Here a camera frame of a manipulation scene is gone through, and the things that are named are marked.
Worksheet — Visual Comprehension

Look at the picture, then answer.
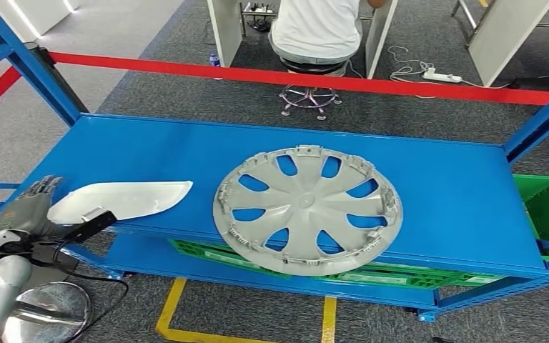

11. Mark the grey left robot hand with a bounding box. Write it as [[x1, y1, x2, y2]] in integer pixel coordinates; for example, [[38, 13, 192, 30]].
[[0, 175, 75, 240]]

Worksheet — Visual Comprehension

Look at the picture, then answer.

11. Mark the white curved plastic part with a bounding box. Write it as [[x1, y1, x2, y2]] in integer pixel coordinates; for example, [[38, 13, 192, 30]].
[[46, 180, 194, 225]]

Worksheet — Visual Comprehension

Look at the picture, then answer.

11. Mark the blue metal shelf rack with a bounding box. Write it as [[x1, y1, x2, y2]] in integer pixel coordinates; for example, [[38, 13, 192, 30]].
[[0, 0, 549, 324]]

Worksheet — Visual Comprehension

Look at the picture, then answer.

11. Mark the stanchion with chrome base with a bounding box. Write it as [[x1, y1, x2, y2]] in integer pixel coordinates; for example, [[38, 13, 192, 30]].
[[0, 282, 92, 343]]

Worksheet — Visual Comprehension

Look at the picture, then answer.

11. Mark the white desk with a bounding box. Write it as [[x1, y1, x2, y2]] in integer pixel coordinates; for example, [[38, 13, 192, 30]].
[[450, 0, 549, 88], [207, 0, 399, 80]]

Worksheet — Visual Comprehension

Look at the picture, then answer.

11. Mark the grey wheel hubcap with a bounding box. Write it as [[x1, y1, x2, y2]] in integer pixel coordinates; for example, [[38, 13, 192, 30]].
[[212, 145, 404, 277]]

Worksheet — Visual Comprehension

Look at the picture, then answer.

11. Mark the chrome base stool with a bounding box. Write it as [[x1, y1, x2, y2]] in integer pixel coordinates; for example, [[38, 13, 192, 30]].
[[278, 56, 350, 121]]

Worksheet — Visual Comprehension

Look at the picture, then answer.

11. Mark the person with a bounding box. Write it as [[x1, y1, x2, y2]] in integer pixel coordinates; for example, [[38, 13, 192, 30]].
[[269, 0, 385, 65]]

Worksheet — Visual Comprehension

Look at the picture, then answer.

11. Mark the white power strip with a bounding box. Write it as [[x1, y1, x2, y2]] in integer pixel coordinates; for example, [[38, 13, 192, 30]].
[[421, 67, 463, 85]]

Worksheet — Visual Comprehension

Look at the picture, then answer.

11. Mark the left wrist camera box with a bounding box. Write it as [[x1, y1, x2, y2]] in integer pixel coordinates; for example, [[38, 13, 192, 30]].
[[61, 207, 118, 244]]

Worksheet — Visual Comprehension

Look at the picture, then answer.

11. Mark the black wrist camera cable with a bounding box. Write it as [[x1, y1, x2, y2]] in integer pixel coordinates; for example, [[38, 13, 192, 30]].
[[51, 241, 130, 343]]

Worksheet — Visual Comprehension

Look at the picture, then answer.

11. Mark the black stanchion post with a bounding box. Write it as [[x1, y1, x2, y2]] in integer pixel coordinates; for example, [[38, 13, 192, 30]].
[[22, 41, 90, 116]]

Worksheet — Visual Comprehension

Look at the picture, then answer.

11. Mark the white floor cable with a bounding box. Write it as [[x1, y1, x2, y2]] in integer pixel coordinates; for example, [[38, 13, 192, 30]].
[[387, 44, 513, 100]]

